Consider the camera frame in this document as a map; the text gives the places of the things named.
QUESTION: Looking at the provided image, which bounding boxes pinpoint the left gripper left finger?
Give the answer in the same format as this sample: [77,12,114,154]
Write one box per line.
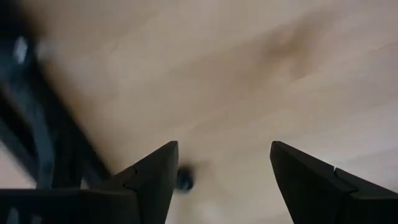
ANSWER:
[0,140,180,224]

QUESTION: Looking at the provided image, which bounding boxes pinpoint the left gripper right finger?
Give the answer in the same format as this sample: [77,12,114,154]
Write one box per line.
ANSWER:
[269,140,398,224]

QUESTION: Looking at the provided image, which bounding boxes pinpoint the blueberry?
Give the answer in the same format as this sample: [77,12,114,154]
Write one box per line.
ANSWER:
[175,166,195,192]

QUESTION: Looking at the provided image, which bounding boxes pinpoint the black aluminium table frame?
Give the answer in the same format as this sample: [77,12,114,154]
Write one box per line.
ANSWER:
[0,0,113,190]

